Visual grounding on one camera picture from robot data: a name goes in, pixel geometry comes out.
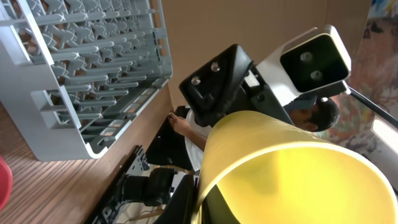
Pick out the red serving tray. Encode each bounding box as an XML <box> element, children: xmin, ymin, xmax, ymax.
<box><xmin>0</xmin><ymin>157</ymin><xmax>13</xmax><ymax>210</ymax></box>

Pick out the grey dishwasher rack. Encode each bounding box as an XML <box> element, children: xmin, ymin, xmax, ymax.
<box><xmin>1</xmin><ymin>0</ymin><xmax>173</xmax><ymax>161</ymax></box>

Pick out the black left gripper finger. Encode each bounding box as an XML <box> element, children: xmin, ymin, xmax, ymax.
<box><xmin>154</xmin><ymin>174</ymin><xmax>198</xmax><ymax>224</ymax></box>

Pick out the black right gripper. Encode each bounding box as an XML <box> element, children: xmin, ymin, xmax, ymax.
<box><xmin>179</xmin><ymin>44</ymin><xmax>293</xmax><ymax>127</ymax></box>

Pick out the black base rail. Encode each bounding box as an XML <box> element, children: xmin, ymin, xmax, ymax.
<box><xmin>83</xmin><ymin>144</ymin><xmax>200</xmax><ymax>224</ymax></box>

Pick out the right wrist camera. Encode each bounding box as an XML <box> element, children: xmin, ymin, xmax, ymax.
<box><xmin>256</xmin><ymin>25</ymin><xmax>351</xmax><ymax>106</ymax></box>

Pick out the yellow plastic cup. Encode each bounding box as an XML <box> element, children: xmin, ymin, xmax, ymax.
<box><xmin>192</xmin><ymin>111</ymin><xmax>397</xmax><ymax>223</ymax></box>

